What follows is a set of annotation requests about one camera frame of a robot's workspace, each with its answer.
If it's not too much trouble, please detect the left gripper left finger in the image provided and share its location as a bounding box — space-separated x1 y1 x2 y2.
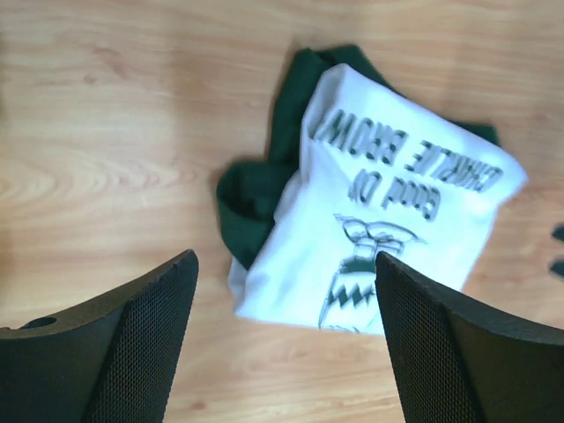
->
1 250 198 422

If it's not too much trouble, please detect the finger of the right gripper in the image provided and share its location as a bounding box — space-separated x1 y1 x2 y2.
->
547 222 564 278

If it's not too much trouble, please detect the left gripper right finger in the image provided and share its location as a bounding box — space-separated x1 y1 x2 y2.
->
375 252 563 422

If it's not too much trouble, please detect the green and white raglan t-shirt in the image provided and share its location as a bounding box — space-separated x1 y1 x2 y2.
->
216 45 527 335

